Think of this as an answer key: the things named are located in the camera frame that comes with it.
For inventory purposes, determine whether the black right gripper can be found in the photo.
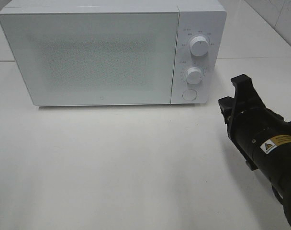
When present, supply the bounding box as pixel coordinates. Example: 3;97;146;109
218;74;286;170

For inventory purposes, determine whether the round white door button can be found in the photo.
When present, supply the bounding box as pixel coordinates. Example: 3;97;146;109
182;89;197;101

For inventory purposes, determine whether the white microwave door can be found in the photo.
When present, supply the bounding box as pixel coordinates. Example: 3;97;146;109
0;12;178;106

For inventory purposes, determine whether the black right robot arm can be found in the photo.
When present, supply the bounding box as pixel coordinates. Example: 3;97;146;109
218;74;291;227

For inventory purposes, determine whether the lower white dial knob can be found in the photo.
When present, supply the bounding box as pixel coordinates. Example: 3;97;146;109
185;67;203;85

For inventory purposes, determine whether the white dial knob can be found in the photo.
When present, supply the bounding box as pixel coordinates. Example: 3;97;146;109
185;67;203;85
189;35;209;57

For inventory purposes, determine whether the upper white dial knob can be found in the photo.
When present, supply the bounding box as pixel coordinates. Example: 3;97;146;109
189;35;209;57

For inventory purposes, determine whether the white microwave oven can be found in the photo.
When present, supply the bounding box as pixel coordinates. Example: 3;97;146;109
0;0;227;106

